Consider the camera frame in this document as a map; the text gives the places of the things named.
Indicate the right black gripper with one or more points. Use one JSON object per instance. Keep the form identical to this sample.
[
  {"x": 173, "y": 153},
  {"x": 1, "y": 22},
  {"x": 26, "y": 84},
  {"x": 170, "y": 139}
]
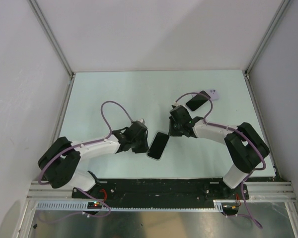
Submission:
[{"x": 172, "y": 132}]

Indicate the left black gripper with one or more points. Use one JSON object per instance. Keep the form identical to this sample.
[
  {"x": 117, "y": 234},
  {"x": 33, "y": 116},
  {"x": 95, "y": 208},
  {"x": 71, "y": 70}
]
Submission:
[{"x": 144, "y": 148}]

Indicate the black screen phone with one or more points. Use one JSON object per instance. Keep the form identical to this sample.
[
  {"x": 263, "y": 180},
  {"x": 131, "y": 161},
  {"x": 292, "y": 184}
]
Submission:
[
  {"x": 159, "y": 145},
  {"x": 197, "y": 101}
]

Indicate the clear phone case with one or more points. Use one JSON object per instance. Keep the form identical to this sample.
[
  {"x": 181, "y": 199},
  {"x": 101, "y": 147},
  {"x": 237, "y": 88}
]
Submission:
[{"x": 156, "y": 159}]

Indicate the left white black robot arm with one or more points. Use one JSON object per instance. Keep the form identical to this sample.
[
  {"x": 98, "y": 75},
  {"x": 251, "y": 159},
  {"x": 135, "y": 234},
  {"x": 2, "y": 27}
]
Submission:
[{"x": 59, "y": 164}]

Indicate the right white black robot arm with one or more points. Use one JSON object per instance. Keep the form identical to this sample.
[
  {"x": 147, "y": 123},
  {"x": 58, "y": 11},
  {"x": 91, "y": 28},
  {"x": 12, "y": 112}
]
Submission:
[{"x": 245, "y": 146}]

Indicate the purple phone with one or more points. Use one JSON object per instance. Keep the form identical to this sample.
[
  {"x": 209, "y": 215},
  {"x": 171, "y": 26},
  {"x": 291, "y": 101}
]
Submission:
[{"x": 211, "y": 93}]

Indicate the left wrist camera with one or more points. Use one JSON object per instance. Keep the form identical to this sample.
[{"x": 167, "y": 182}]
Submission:
[{"x": 140, "y": 120}]

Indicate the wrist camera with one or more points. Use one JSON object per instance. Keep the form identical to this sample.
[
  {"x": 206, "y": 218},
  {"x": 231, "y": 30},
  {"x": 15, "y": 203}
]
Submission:
[
  {"x": 140, "y": 120},
  {"x": 175, "y": 104}
]

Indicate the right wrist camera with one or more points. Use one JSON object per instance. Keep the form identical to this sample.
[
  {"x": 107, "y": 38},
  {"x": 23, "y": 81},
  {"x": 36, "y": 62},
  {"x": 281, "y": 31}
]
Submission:
[{"x": 175, "y": 104}]

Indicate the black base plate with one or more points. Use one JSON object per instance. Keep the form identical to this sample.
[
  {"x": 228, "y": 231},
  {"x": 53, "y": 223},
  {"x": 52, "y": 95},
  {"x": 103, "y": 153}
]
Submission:
[{"x": 166, "y": 193}]

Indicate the white slotted cable duct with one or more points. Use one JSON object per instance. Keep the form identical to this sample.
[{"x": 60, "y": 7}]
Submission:
[{"x": 89, "y": 206}]

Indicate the aluminium front rail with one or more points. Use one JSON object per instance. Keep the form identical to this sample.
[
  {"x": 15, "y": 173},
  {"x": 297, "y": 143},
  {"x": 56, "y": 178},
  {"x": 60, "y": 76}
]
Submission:
[{"x": 258, "y": 191}]

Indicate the right aluminium frame post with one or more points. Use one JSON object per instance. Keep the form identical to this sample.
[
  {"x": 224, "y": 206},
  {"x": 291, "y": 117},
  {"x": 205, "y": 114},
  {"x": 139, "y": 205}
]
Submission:
[{"x": 272, "y": 27}]

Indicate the aluminium frame post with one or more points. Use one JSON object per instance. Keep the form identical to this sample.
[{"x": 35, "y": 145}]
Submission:
[
  {"x": 50, "y": 36},
  {"x": 272, "y": 27}
]

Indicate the left aluminium frame post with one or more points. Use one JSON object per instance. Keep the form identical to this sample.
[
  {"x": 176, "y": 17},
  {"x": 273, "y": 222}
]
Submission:
[{"x": 50, "y": 36}]

